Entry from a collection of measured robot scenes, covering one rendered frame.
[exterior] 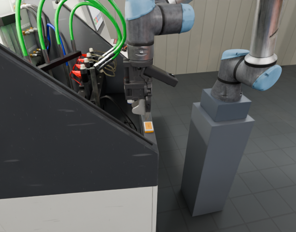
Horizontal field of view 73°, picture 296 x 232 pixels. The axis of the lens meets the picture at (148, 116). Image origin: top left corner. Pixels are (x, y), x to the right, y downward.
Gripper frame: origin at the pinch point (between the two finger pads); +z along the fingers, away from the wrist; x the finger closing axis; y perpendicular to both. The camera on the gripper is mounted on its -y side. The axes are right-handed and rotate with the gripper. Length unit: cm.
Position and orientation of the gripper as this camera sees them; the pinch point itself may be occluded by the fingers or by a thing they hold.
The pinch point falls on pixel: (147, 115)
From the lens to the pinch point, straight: 69.1
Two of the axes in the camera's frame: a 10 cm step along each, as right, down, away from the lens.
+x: 1.0, 5.5, -8.3
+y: -10.0, 0.5, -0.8
